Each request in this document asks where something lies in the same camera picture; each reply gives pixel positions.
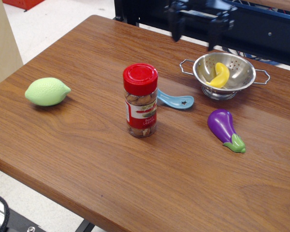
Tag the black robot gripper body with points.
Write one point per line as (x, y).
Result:
(203, 11)

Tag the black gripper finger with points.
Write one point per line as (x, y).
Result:
(214, 34)
(177, 25)

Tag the yellow toy banana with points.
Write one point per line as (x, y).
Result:
(222, 76)

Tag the steel colander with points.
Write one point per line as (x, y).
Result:
(242, 74)

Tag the red-lidded spice jar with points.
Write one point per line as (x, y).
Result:
(140, 82)

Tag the light blue ceramic spoon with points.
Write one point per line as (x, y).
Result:
(176, 102)

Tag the purple toy eggplant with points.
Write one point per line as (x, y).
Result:
(220, 122)

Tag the green toy lime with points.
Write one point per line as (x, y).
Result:
(47, 91)

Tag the red crate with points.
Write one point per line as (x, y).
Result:
(23, 4)

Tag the light wooden panel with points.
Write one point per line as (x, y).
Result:
(10, 59)

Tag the black metal frame rail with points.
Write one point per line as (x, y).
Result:
(258, 29)

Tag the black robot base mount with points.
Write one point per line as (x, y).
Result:
(19, 223)

